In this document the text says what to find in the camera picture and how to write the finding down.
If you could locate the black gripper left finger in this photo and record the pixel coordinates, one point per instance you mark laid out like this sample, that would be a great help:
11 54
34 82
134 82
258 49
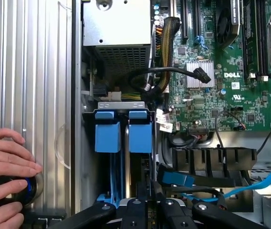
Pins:
133 214

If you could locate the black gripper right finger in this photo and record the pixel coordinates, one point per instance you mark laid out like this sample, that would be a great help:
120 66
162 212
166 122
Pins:
173 214

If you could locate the blue disk carrier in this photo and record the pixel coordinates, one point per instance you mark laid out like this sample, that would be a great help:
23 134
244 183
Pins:
106 138

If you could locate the metal disk bay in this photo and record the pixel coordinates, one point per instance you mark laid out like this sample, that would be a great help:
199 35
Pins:
121 105

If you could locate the person's left hand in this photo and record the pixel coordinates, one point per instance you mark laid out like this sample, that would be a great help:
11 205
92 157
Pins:
4 155

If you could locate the black plastic shroud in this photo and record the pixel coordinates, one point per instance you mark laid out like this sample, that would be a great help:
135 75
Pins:
209 162

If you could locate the black keyboard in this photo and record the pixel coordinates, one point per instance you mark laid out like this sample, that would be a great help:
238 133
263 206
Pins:
42 221

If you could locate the open PC case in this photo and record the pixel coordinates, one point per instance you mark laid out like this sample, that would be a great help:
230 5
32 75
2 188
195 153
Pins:
268 210

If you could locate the clear round disc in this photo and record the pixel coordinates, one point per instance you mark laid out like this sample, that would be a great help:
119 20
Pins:
63 145

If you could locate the green motherboard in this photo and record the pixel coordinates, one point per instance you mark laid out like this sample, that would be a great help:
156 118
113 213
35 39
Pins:
209 107

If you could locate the silver chipset heatsink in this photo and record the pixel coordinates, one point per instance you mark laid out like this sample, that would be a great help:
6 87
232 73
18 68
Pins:
192 81

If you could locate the silver power supply unit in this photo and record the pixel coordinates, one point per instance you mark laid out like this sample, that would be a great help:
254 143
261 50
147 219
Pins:
116 23

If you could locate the installed black RAM stick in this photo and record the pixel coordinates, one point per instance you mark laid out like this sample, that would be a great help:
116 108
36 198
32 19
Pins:
250 35

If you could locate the black graphics card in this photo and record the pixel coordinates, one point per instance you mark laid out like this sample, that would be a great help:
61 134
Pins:
225 26

